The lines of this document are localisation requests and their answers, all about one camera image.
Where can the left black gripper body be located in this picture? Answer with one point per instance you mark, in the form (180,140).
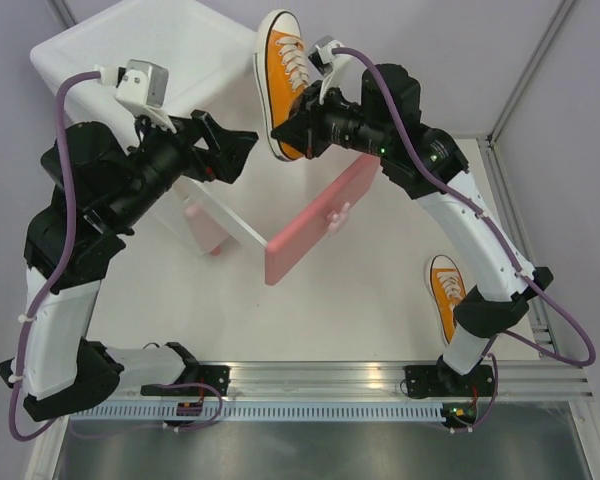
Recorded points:
(166,158)

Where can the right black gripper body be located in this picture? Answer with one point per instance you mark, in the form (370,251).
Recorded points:
(332,122)

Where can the orange sneaker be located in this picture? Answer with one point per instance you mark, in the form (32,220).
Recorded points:
(281,73)
(446,286)

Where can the dark pink drawer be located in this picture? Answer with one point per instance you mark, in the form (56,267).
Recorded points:
(277,211)

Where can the light pink drawer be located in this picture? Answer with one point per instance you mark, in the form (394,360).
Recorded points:
(208,234)

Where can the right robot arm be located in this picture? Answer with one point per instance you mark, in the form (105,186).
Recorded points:
(429,166)

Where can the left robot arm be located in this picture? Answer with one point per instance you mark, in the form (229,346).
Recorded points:
(101,190)

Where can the pink bunny drawer knob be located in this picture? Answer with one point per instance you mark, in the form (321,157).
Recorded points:
(337,219)

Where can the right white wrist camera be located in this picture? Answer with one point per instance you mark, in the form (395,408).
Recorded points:
(331,66)

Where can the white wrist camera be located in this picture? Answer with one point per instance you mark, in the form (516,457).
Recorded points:
(331,66)
(141,89)

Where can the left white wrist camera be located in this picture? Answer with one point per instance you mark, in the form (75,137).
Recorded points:
(141,89)

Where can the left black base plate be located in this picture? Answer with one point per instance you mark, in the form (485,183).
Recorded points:
(188,384)

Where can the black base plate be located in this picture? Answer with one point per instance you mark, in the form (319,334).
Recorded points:
(188,384)
(422,380)

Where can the aluminium mounting rail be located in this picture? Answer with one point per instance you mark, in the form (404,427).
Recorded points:
(519,381)

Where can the aluminium corner frame post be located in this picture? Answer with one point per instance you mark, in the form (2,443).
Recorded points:
(549,37)

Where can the white slotted cable duct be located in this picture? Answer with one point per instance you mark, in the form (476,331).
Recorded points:
(266,411)

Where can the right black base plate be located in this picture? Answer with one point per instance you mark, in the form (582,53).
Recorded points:
(422,380)

